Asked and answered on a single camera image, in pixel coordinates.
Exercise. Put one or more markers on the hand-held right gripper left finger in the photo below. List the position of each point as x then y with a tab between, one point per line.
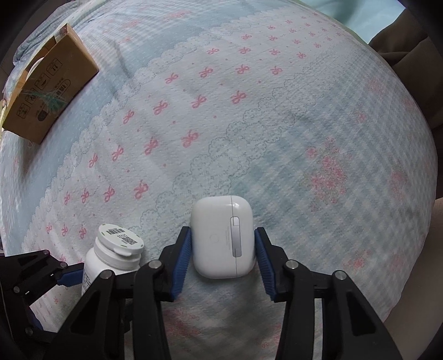
181	266

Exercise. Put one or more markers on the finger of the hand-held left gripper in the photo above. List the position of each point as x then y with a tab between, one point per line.
71	276
36	325

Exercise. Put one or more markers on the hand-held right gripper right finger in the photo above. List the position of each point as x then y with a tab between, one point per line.
264	266

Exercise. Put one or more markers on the white earbuds case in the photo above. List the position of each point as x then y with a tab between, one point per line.
214	239

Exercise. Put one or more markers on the white pill bottle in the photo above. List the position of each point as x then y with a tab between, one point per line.
114	242

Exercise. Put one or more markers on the cardboard box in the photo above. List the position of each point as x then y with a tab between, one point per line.
52	93

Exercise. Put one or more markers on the pink-printed blue bedsheet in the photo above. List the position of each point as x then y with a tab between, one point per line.
242	138

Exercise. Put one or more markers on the light blue crumpled quilt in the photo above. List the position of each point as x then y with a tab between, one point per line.
38	34

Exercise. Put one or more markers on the brown curtain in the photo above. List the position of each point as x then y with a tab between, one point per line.
408	69

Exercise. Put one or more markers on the light blue hanging cloth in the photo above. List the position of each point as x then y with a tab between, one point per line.
363	14

